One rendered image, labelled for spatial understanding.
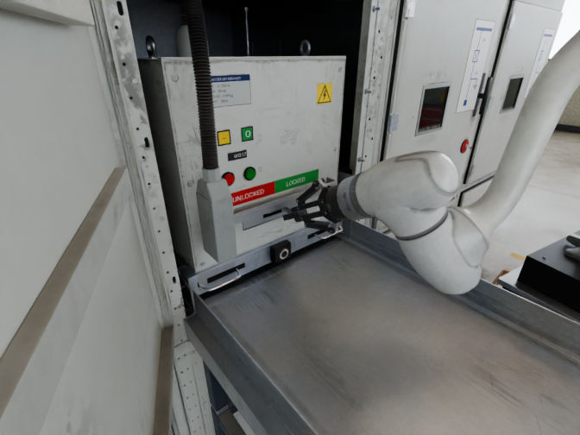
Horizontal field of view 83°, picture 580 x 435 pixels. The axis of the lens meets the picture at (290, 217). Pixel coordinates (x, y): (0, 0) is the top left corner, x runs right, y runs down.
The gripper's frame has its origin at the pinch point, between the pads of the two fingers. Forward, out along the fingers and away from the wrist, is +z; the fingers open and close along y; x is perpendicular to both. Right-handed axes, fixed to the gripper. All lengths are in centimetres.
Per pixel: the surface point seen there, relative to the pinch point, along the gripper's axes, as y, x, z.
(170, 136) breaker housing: -23.6, -25.3, -3.0
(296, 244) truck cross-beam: 9.3, 6.0, 12.4
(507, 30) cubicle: -39, 109, -22
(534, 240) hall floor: 93, 259, 45
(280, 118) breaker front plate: -23.4, 1.6, -5.1
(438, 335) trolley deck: 34.7, 9.8, -23.5
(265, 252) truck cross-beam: 7.6, -5.4, 11.5
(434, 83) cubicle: -25, 60, -14
